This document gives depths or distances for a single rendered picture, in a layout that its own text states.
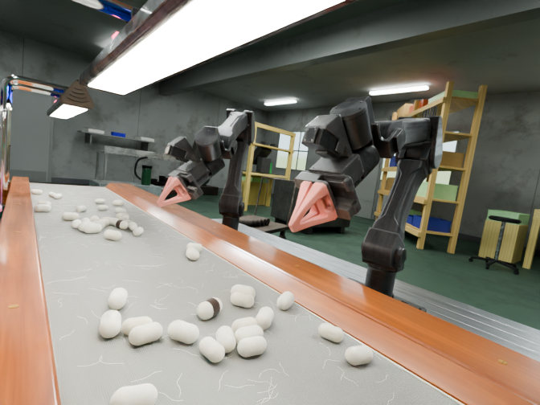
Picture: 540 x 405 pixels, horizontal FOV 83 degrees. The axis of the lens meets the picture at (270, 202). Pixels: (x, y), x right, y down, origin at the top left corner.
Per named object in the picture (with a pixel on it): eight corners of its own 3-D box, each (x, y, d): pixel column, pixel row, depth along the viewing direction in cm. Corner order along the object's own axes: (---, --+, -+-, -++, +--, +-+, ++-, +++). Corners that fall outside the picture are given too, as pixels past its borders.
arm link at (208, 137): (221, 147, 73) (233, 114, 80) (187, 143, 74) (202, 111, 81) (227, 177, 83) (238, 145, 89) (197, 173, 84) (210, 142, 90)
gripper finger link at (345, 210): (305, 218, 40) (346, 177, 44) (272, 208, 45) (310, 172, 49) (322, 254, 43) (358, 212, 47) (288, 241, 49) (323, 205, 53)
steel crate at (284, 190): (266, 222, 538) (272, 177, 529) (311, 222, 609) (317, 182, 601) (304, 235, 463) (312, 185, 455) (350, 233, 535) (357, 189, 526)
